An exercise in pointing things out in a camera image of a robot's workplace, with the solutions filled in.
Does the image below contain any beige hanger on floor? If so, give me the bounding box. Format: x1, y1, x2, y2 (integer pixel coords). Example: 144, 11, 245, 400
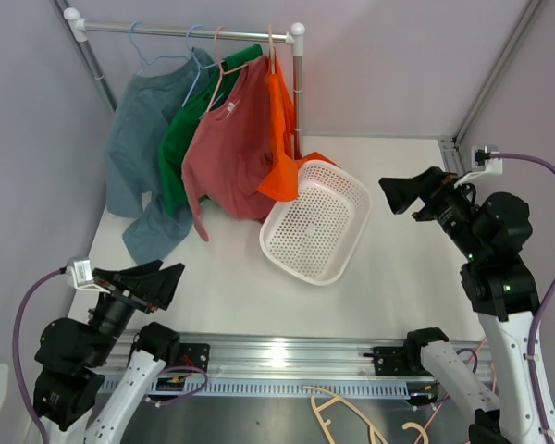
302, 385, 389, 444

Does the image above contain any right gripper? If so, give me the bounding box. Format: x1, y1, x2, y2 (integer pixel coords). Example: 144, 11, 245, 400
378, 166, 487, 261

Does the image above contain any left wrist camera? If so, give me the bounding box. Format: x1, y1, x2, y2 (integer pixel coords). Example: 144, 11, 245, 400
64, 257, 108, 292

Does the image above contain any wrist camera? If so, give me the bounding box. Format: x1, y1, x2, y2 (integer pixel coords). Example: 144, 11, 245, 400
64, 257, 108, 292
454, 145, 503, 189

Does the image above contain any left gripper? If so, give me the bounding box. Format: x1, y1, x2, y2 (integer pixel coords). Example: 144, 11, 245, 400
85, 258, 184, 365

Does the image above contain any white perforated plastic basket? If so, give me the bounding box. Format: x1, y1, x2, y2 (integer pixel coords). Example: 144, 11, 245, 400
259, 160, 372, 286

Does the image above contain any orange t shirt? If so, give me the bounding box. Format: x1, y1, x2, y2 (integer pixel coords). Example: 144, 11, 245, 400
257, 58, 335, 202

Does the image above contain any grey blue t shirt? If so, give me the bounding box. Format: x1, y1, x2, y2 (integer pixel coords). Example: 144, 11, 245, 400
105, 48, 212, 265

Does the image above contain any pink red t shirt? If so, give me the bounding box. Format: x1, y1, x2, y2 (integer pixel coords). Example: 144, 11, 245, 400
181, 55, 276, 241

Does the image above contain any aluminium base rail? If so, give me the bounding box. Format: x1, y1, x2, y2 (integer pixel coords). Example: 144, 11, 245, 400
96, 328, 496, 400

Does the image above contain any blue hanger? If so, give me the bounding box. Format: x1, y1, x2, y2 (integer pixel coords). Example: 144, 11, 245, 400
180, 24, 228, 108
128, 21, 191, 76

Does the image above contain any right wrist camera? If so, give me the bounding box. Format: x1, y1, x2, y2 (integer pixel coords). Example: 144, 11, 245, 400
454, 145, 503, 189

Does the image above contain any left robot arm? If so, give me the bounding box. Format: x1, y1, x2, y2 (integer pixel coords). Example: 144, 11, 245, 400
33, 259, 185, 443

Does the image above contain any green t shirt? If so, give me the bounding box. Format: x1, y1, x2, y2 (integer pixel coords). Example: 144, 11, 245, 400
158, 44, 263, 216

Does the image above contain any metal clothes rack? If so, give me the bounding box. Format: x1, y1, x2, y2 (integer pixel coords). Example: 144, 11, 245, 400
60, 5, 305, 153

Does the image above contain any pink floor hanger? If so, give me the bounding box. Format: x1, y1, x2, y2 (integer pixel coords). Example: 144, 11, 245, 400
420, 340, 500, 424

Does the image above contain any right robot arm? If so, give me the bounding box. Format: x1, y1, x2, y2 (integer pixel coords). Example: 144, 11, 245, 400
379, 166, 555, 443

